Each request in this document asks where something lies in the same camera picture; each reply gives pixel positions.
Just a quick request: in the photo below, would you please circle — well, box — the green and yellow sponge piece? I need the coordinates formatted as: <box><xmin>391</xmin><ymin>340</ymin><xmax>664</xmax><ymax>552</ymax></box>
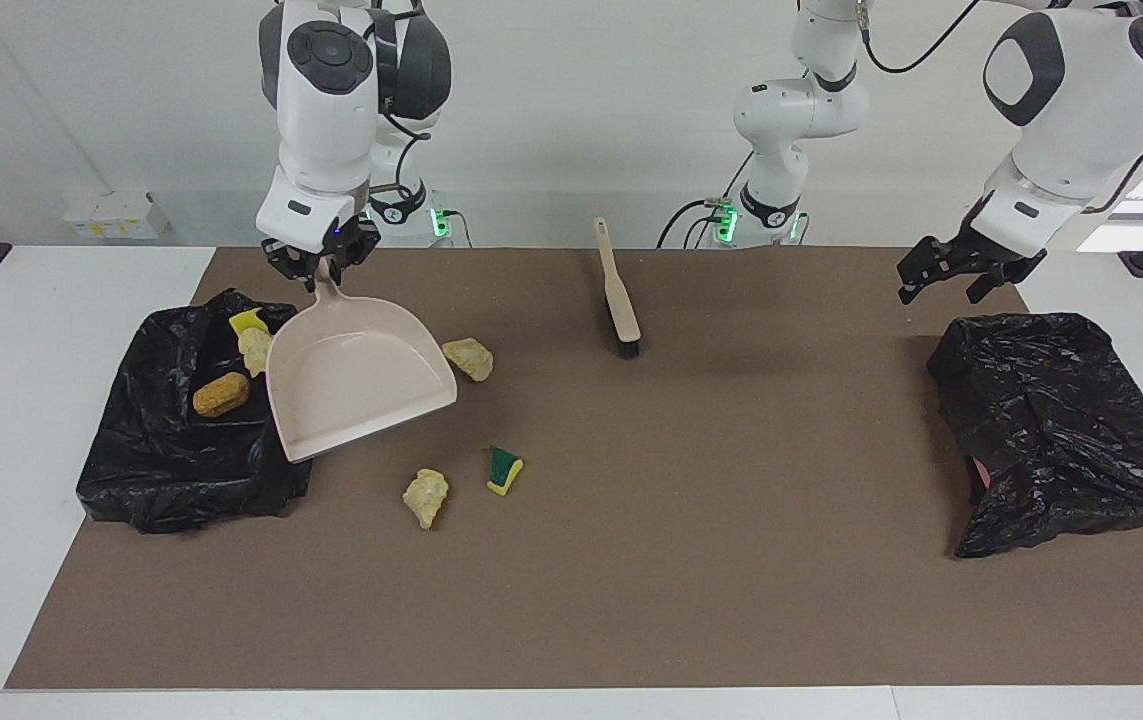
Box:
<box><xmin>486</xmin><ymin>445</ymin><xmax>525</xmax><ymax>498</ymax></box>

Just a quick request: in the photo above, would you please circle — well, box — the white power strip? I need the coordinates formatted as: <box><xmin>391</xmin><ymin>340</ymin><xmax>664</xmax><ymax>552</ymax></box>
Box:
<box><xmin>63</xmin><ymin>191</ymin><xmax>172</xmax><ymax>241</ymax></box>

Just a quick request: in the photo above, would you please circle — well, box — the black trash bag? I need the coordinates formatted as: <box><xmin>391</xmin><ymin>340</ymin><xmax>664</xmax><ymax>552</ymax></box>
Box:
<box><xmin>76</xmin><ymin>288</ymin><xmax>314</xmax><ymax>535</ymax></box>
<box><xmin>927</xmin><ymin>312</ymin><xmax>1143</xmax><ymax>559</ymax></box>

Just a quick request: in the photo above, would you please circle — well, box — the pale foam chunk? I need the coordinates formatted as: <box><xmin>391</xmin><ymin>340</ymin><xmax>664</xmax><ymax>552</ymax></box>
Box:
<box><xmin>237</xmin><ymin>326</ymin><xmax>275</xmax><ymax>379</ymax></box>
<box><xmin>441</xmin><ymin>337</ymin><xmax>495</xmax><ymax>384</ymax></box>
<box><xmin>402</xmin><ymin>468</ymin><xmax>451</xmax><ymax>531</ymax></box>

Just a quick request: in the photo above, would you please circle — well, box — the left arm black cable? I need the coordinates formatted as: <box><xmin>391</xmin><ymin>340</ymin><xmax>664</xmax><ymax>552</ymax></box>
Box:
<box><xmin>858</xmin><ymin>0</ymin><xmax>1143</xmax><ymax>216</ymax></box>

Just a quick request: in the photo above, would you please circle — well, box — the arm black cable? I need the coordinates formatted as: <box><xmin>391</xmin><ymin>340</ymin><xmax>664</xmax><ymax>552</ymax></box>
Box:
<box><xmin>366</xmin><ymin>0</ymin><xmax>432</xmax><ymax>201</ymax></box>
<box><xmin>858</xmin><ymin>0</ymin><xmax>1143</xmax><ymax>216</ymax></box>

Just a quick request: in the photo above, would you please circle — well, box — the brown foam nugget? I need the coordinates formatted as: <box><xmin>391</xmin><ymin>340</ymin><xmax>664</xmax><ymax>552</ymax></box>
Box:
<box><xmin>192</xmin><ymin>371</ymin><xmax>252</xmax><ymax>419</ymax></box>

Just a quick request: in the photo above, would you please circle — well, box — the beige plastic dustpan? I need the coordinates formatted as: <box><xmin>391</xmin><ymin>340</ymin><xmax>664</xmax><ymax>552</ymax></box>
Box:
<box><xmin>265</xmin><ymin>262</ymin><xmax>459</xmax><ymax>464</ymax></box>

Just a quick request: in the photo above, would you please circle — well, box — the beige handled brush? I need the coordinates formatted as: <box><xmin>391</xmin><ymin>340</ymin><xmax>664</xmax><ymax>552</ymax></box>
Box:
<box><xmin>594</xmin><ymin>217</ymin><xmax>643</xmax><ymax>360</ymax></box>

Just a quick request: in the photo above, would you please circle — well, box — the brown table mat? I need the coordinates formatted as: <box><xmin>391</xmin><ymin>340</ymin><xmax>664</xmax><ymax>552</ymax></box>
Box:
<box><xmin>6</xmin><ymin>246</ymin><xmax>1143</xmax><ymax>691</ymax></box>

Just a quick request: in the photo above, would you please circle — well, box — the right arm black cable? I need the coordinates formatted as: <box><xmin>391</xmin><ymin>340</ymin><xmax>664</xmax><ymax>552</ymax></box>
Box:
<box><xmin>366</xmin><ymin>0</ymin><xmax>432</xmax><ymax>201</ymax></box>

